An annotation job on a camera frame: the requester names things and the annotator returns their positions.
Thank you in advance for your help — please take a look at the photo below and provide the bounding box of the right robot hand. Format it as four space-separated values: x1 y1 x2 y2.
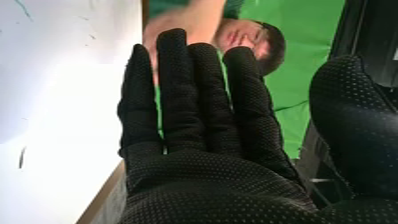
116 28 398 224

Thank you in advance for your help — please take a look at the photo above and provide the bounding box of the person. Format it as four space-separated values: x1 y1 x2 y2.
143 0 288 88

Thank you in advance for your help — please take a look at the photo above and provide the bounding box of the dark green sprig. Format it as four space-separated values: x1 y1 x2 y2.
17 145 29 170

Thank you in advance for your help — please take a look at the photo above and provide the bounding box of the white sheet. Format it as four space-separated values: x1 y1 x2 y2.
0 0 146 224

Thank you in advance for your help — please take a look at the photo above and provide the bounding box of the thin green sprig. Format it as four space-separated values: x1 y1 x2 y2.
13 0 36 22

